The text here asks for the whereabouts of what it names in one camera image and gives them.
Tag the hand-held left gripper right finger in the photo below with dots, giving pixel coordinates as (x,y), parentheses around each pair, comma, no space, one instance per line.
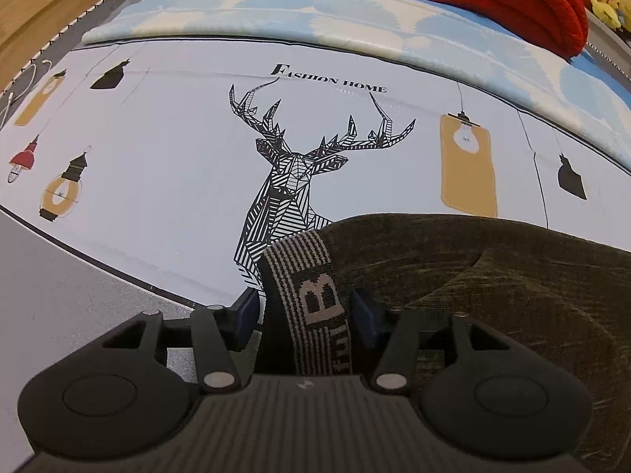
(361,319)

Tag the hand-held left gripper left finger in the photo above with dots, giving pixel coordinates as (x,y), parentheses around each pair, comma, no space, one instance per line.
(246,316)

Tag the white deer printed mat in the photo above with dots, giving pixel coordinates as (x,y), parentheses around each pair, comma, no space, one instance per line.
(157,167)

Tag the grey bed cover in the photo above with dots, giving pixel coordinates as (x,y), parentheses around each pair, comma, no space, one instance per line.
(64,281)

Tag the blue and white patterned blanket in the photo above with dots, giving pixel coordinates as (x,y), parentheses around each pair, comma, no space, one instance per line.
(374,19)

